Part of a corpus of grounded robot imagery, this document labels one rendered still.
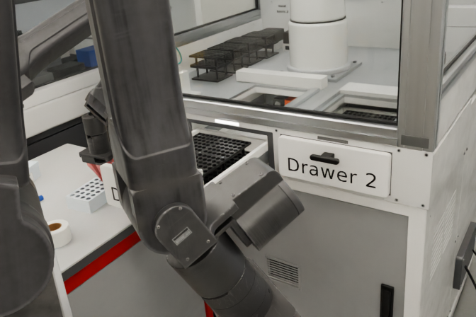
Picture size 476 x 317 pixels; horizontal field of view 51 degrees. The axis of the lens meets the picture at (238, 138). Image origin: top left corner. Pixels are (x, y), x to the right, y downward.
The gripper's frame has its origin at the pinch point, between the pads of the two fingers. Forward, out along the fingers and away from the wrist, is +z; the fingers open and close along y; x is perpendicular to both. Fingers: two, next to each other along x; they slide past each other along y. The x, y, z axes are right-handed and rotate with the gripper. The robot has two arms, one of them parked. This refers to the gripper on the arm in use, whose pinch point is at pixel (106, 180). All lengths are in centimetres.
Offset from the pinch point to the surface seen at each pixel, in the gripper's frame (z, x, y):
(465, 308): 82, -80, -92
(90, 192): 1.5, 5.2, 1.6
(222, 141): -8.1, -16.8, -28.6
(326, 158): -10, -12, -60
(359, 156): -10, -15, -67
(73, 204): 3.6, 9.4, 4.4
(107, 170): -10.6, 11.4, -12.8
